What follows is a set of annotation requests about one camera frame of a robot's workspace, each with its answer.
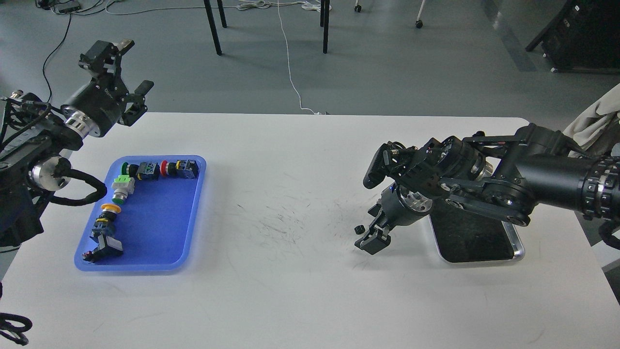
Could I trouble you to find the green push button switch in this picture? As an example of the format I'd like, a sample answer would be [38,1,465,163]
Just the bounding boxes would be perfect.
[120,161,161,181]

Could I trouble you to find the blue plastic tray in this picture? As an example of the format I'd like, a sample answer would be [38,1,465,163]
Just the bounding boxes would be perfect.
[74,155,207,272]

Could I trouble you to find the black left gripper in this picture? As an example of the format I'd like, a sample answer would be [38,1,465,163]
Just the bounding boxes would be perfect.
[61,39,154,138]

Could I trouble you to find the green white indicator button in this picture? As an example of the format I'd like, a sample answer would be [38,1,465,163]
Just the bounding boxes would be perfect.
[111,174,135,205]

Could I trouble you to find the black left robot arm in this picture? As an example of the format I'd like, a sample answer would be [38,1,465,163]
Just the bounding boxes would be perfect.
[0,39,154,253]

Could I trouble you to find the black cabinet on floor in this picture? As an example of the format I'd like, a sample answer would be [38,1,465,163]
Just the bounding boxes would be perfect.
[525,0,620,74]

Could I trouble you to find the yellow mushroom push button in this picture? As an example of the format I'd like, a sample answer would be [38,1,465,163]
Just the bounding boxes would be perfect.
[90,203,122,241]

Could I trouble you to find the black table legs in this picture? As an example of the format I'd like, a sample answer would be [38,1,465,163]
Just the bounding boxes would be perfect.
[203,0,331,56]

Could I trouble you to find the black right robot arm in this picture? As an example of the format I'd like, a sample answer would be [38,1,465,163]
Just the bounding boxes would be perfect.
[355,124,619,254]

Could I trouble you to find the silver metal tray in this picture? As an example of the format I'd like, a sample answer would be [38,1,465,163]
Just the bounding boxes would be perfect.
[429,213,525,267]

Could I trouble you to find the red emergency stop button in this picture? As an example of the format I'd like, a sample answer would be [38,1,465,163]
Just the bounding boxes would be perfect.
[160,160,178,177]

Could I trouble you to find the beige cloth on chair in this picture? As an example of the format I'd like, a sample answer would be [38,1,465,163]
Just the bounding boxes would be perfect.
[563,85,620,157]

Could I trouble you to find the white cable on floor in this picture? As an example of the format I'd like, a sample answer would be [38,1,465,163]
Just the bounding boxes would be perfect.
[235,0,333,116]

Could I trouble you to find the black cable on floor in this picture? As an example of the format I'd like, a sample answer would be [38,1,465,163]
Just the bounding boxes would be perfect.
[42,0,117,105]

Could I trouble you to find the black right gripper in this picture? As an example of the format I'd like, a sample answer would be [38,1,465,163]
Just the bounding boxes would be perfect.
[354,186,433,255]

